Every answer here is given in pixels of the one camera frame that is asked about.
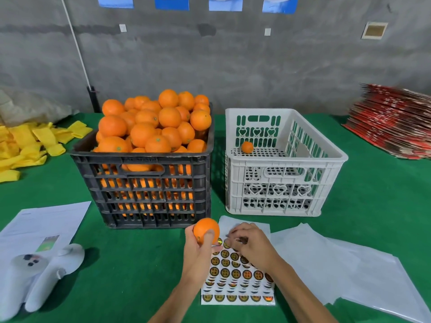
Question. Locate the pile of yellow bags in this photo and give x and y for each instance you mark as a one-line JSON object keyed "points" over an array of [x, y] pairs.
{"points": [[27, 141]]}

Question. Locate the blue white wall poster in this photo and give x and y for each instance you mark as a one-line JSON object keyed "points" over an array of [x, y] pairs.
{"points": [[280, 3], [172, 2], [115, 1], [225, 2]]}

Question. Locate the person's left hand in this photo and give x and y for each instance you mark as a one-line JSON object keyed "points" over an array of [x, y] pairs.
{"points": [[196, 262]]}

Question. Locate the person's right forearm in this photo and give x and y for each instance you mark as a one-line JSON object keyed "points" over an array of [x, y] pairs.
{"points": [[300, 299]]}

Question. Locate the white handheld controller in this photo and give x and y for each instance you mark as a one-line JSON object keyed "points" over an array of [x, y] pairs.
{"points": [[40, 276]]}

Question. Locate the white plastic crate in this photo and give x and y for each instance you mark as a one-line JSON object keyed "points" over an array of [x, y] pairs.
{"points": [[269, 111]]}

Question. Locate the black plastic crate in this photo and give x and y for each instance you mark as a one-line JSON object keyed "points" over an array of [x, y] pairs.
{"points": [[175, 158]]}

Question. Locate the person's right hand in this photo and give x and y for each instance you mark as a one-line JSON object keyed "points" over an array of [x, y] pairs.
{"points": [[254, 249]]}

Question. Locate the small white wall square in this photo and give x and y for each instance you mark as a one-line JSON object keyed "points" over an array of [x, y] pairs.
{"points": [[122, 28], [267, 31]]}

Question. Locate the stack of red cardboard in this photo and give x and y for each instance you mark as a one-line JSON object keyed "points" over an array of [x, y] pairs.
{"points": [[394, 121]]}

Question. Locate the beige wall plate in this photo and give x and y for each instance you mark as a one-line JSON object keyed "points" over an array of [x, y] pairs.
{"points": [[374, 30]]}

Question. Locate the beige woven sack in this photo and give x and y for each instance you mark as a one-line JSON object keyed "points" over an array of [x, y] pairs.
{"points": [[27, 107]]}

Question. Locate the single orange fruit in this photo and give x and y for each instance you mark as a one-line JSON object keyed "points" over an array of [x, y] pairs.
{"points": [[247, 147], [206, 228]]}

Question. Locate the green felt table cover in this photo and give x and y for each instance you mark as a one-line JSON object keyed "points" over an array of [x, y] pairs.
{"points": [[135, 265]]}

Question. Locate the white pole with black base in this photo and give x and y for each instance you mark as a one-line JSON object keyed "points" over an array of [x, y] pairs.
{"points": [[77, 50]]}

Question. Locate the white backing sheet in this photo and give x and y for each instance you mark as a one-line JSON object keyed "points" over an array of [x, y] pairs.
{"points": [[316, 259], [397, 286]]}

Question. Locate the pile of oranges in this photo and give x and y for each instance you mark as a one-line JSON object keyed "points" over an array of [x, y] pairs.
{"points": [[145, 131]]}

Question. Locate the white printed paper sheet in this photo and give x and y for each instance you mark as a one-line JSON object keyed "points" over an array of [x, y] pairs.
{"points": [[40, 222]]}

